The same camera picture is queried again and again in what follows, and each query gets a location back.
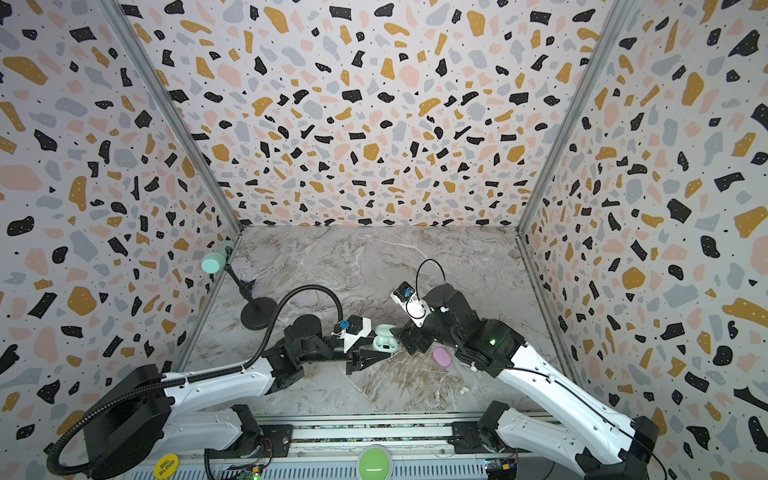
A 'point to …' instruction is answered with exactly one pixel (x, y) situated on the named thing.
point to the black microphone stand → (258, 312)
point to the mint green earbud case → (385, 341)
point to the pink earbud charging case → (442, 357)
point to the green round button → (373, 464)
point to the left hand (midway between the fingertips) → (391, 344)
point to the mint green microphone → (213, 262)
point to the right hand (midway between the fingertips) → (403, 313)
